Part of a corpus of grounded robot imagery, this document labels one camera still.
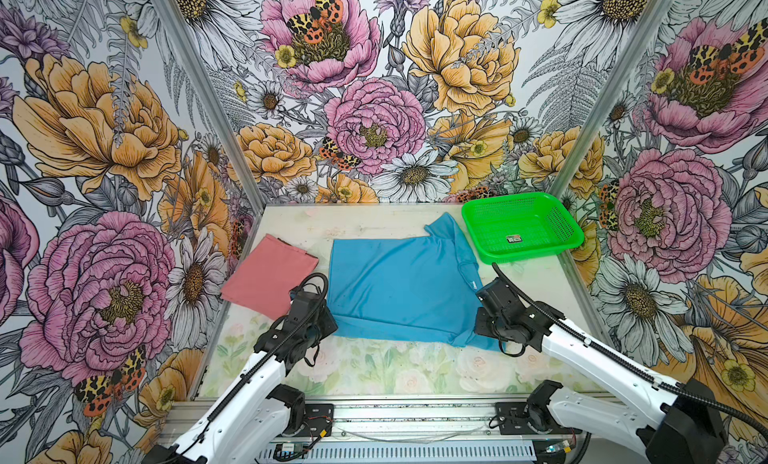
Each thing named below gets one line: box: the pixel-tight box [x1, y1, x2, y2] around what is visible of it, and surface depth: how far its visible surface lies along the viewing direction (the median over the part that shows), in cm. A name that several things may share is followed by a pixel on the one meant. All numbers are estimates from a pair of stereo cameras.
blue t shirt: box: [328, 213, 501, 351], surface depth 102 cm
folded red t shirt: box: [220, 234, 319, 319], surface depth 101 cm
